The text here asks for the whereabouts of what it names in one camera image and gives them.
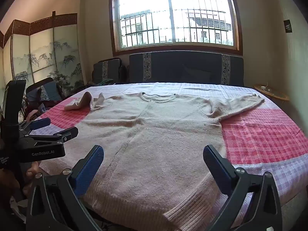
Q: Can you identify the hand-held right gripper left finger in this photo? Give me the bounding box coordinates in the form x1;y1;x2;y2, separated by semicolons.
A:
26;145;104;231

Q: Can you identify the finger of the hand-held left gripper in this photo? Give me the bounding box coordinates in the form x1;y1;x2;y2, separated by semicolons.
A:
20;117;51;135
24;126;79;147

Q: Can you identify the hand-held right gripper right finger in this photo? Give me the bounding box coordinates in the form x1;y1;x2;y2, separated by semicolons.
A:
203;145;282;231

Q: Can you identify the beige knitted sweater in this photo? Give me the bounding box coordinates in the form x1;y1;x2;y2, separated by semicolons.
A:
64;92;265;231

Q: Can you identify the pile of clothes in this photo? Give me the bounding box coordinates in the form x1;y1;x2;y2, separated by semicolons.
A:
23;99;63;124

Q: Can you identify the person's left hand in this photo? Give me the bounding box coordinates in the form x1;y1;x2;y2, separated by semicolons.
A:
23;161;41;196

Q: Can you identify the pink checkered bedsheet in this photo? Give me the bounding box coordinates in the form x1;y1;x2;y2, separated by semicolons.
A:
26;82;308;231

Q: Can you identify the painted folding screen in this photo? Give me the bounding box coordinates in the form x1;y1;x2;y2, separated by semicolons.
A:
0;11;85;94

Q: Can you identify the dark cushioned armchair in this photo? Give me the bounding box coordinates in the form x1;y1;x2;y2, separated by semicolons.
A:
92;58;127;86

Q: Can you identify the round wooden side table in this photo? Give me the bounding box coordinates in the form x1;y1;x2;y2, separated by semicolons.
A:
253;84;290;102

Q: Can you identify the dark cushioned sofa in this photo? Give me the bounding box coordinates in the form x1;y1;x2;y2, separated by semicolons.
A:
129;50;244;87

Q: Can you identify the barred wooden-framed window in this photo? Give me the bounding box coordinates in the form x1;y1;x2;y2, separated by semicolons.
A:
109;0;243;56

